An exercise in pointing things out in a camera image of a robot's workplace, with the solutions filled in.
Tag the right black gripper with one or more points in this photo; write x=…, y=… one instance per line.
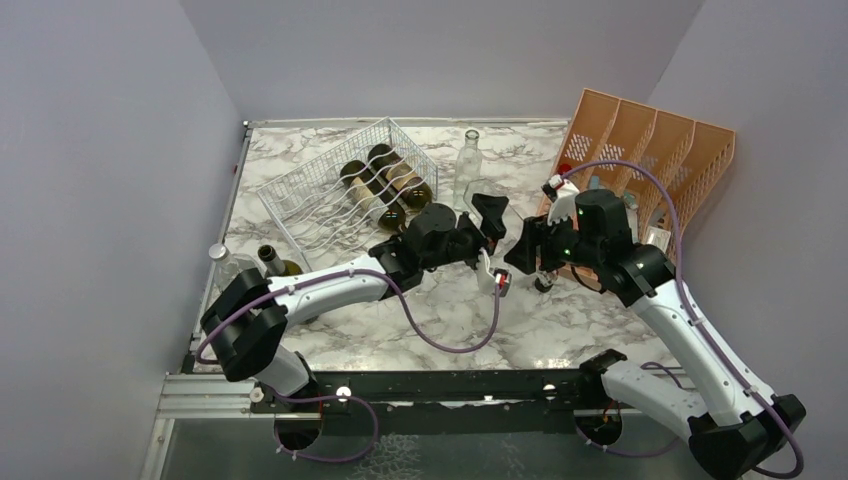
x=524, y=253

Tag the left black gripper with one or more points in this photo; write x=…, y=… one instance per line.
x=492, y=228

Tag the clear square glass bottle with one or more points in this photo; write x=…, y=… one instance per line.
x=467, y=167

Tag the silver-neck green wine bottle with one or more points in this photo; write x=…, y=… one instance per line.
x=400, y=176

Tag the dark-neck green wine bottle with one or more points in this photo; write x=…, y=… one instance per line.
x=370, y=195

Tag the clear textured glass bottle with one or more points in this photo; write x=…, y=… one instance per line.
x=512, y=218

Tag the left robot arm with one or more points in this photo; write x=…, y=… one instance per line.
x=245, y=325

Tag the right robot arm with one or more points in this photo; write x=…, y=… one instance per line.
x=732, y=421

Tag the small red-cap black bottle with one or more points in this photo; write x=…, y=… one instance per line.
x=544, y=283

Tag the white packet in organizer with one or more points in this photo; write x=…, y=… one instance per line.
x=658, y=237

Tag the clear jar silver lid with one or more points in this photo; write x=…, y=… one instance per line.
x=227, y=265

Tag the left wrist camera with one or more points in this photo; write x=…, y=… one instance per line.
x=491, y=279

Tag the white wire wine rack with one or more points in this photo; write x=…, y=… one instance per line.
x=310, y=205

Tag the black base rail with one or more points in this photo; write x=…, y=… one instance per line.
x=347, y=403

